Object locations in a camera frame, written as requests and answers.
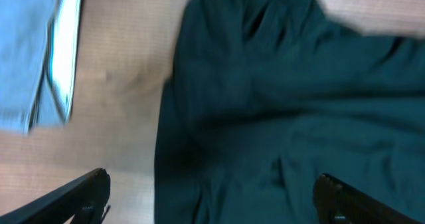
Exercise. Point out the black Sydrogen t-shirt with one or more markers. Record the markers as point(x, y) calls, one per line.
point(266, 95)

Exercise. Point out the folded light blue garment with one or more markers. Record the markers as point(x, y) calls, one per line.
point(63, 54)

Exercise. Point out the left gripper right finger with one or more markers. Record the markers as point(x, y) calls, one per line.
point(338, 202)

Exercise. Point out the folded grey trousers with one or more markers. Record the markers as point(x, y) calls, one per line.
point(27, 99)

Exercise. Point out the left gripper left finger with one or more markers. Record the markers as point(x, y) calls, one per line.
point(83, 200)

